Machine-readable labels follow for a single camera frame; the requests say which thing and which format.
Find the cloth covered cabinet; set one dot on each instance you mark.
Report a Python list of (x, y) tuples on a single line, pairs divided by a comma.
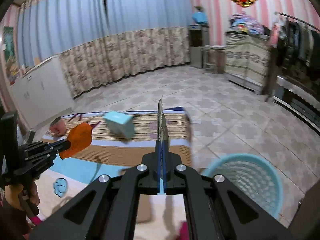
[(247, 59)]

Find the pink mug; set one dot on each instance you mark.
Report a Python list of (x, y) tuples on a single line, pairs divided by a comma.
[(58, 127)]

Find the brown phone case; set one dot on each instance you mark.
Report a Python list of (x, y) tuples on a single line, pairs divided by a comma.
[(144, 213)]

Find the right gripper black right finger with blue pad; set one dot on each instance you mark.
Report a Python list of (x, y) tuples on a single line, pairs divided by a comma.
[(216, 209)]

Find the orange snack wrapper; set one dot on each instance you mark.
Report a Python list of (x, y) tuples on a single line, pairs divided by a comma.
[(80, 137)]

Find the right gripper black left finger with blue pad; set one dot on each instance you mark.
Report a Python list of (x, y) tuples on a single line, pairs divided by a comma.
[(106, 208)]

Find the low tv cabinet lace cover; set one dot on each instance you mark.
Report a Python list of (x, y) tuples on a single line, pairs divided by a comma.
[(301, 103)]

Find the white side cabinet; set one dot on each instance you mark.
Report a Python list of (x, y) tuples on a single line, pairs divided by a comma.
[(42, 93)]

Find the cartoon patterned blanket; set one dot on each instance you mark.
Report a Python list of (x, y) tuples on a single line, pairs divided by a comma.
[(112, 155)]

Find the dark wooden furniture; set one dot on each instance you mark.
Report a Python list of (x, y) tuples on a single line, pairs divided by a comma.
[(305, 224)]

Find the light blue plastic basket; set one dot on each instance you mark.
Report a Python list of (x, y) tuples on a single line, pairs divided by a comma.
[(254, 176)]

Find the teal cardboard box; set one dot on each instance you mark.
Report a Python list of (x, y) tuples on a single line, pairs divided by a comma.
[(120, 124)]

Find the blue covered potted plant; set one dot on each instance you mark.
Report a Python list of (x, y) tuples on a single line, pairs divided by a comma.
[(199, 16)]

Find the left human hand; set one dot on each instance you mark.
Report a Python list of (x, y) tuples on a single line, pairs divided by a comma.
[(13, 194)]

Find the blue floral curtain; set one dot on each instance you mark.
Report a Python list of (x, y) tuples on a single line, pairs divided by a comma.
[(102, 41)]

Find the grey water dispenser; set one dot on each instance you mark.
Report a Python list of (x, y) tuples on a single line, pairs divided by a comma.
[(198, 37)]

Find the clothes rack with garments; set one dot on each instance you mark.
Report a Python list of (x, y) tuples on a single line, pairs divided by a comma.
[(294, 57)]

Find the pile of folded clothes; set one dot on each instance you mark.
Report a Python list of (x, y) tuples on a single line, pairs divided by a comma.
[(242, 22)]

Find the silver foil snack packet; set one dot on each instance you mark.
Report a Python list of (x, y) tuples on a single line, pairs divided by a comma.
[(162, 129)]

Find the small metal table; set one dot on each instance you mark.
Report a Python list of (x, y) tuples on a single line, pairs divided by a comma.
[(214, 58)]

